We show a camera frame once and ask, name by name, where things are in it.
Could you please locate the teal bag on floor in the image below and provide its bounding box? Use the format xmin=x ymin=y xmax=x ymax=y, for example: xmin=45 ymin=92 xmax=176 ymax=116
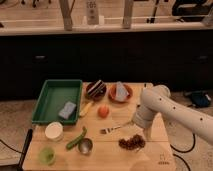
xmin=185 ymin=91 xmax=211 ymax=108

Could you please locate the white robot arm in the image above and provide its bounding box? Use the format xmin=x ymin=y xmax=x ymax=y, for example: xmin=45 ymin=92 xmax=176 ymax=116
xmin=132 ymin=85 xmax=213 ymax=145

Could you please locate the orange fruit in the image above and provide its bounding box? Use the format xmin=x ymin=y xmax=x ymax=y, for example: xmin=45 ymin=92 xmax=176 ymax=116
xmin=98 ymin=105 xmax=109 ymax=118

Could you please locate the yellow banana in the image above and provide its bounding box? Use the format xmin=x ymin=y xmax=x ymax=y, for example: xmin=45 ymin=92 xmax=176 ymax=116
xmin=79 ymin=101 xmax=93 ymax=117

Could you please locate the striped cloth in bowl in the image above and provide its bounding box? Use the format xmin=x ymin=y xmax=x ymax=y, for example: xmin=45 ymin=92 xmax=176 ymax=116
xmin=87 ymin=80 xmax=105 ymax=97

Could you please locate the green plastic tray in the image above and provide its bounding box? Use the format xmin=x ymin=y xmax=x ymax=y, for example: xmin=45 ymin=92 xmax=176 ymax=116
xmin=32 ymin=79 xmax=82 ymax=125

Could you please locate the blue sponge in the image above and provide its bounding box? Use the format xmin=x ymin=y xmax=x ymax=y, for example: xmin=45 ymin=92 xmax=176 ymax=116
xmin=59 ymin=101 xmax=76 ymax=119

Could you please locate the white remote control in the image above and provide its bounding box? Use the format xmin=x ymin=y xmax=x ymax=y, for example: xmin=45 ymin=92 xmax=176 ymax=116
xmin=86 ymin=0 xmax=99 ymax=25

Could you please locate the small metal cup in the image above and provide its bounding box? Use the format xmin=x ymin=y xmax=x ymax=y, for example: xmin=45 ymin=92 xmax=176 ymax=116
xmin=78 ymin=138 xmax=93 ymax=155

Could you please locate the silver fork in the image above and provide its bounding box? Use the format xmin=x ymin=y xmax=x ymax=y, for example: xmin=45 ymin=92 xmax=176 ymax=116
xmin=99 ymin=124 xmax=127 ymax=134

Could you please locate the dark grape bunch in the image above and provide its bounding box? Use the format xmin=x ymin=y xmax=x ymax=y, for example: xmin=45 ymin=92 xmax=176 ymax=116
xmin=118 ymin=134 xmax=145 ymax=150

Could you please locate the white round container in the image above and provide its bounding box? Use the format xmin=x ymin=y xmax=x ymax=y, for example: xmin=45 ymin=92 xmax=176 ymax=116
xmin=45 ymin=122 xmax=63 ymax=141

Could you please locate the green chili pepper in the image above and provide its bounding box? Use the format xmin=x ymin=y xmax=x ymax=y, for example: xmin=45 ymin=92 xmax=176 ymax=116
xmin=66 ymin=126 xmax=87 ymax=150

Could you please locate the black cable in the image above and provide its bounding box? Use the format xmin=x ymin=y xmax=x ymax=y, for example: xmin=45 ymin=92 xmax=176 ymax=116
xmin=170 ymin=133 xmax=196 ymax=171

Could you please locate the dark brown bowl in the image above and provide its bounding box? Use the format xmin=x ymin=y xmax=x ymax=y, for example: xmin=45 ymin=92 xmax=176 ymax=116
xmin=85 ymin=80 xmax=107 ymax=101

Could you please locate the grey folded cloth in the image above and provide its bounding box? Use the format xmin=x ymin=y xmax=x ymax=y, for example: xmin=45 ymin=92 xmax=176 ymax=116
xmin=115 ymin=82 xmax=129 ymax=102

